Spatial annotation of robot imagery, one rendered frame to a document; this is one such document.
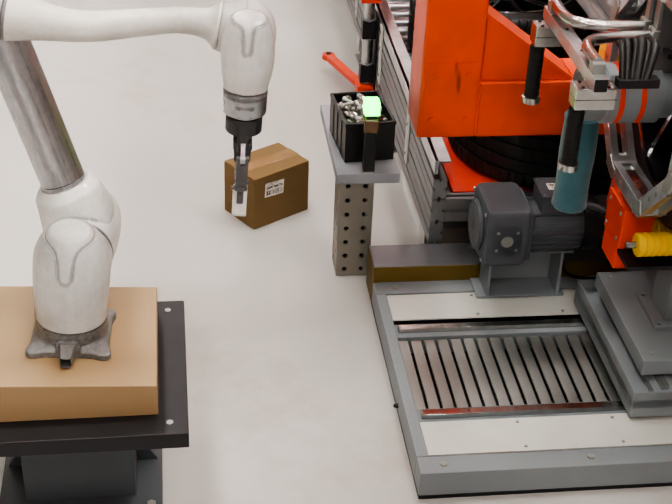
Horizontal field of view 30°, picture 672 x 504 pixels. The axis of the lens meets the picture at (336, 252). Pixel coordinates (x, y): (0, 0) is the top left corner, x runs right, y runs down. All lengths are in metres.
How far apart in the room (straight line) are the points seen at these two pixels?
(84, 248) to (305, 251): 1.29
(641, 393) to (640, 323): 0.22
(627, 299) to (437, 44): 0.83
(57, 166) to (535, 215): 1.28
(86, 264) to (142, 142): 1.84
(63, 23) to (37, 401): 0.80
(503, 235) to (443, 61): 0.48
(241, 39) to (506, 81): 1.10
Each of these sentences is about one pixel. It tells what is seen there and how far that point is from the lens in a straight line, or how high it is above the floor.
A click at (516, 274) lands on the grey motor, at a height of 0.10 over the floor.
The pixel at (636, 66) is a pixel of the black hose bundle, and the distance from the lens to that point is 2.72.
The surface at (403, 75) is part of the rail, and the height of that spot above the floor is 0.39.
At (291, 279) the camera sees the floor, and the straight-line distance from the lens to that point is 3.71.
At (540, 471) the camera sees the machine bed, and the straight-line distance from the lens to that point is 3.02.
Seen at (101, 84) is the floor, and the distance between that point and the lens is 4.92.
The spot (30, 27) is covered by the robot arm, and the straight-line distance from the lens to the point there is 2.51.
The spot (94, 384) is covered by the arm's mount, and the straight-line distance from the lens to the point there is 2.71.
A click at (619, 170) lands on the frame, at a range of 3.13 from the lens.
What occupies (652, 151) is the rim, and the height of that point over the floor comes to 0.64.
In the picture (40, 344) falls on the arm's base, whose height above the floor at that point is 0.41.
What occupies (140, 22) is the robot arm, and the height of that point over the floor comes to 1.09.
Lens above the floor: 2.05
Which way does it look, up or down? 32 degrees down
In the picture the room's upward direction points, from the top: 3 degrees clockwise
